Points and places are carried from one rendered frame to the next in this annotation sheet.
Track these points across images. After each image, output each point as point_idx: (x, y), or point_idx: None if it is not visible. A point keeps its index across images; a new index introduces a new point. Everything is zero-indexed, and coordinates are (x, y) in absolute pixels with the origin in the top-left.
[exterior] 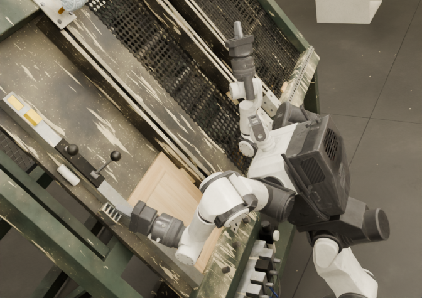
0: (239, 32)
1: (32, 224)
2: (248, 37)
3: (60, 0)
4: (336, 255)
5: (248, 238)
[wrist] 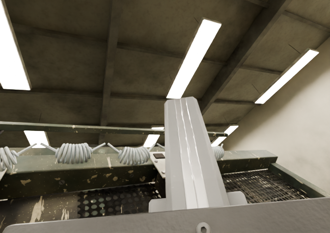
0: (175, 151)
1: None
2: (316, 204)
3: (0, 174)
4: None
5: None
